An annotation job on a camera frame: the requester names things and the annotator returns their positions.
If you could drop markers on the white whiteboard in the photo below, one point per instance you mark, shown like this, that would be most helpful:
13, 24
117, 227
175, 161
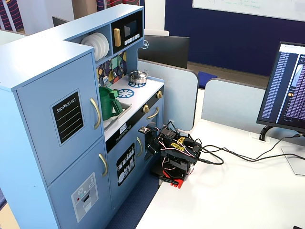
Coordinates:
250, 8

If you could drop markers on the small gripper camera board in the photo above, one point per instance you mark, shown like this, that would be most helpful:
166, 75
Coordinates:
144, 130

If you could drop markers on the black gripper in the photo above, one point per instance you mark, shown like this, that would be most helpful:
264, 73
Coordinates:
151, 143

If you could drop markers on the black monitor stand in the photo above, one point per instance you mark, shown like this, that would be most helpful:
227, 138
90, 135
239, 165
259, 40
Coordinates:
265, 132

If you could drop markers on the gold stove knob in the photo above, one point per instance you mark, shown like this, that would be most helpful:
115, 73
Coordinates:
159, 94
145, 108

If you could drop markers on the clear stand base plate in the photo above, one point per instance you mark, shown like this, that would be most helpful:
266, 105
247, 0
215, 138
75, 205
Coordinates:
295, 162

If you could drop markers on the black Dell monitor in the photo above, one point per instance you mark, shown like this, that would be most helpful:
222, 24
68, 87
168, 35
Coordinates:
164, 50

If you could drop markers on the wide grey desk partition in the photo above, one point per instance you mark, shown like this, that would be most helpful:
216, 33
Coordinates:
178, 95

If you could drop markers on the lit computer monitor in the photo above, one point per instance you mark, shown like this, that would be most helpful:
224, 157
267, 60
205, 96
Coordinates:
283, 86

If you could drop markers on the green plastic pitcher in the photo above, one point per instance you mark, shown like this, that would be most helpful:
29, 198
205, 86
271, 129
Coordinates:
106, 107

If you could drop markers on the white toy plate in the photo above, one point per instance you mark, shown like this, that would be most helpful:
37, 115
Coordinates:
103, 45
83, 42
89, 41
94, 41

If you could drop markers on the silver toy pot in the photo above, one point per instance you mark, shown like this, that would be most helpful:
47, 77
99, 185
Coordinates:
139, 80

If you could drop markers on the black toy microwave door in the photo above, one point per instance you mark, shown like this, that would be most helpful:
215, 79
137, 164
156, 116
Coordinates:
129, 28

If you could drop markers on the silver toy sink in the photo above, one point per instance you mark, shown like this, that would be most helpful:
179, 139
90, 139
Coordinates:
112, 124

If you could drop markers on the red table clamp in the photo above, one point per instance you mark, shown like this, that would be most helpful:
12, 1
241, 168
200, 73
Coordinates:
175, 177

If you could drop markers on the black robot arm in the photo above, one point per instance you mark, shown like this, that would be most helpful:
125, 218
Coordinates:
176, 152

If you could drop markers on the narrow grey desk partition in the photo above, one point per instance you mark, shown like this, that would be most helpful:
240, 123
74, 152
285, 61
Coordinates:
231, 102

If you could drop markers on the small dark monitor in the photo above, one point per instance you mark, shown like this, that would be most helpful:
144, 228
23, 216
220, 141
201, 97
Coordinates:
59, 21

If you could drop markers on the blue chair cushion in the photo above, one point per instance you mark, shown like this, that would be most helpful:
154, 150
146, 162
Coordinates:
207, 77

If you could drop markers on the blue wooden toy kitchen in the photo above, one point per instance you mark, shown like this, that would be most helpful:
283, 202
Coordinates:
71, 100

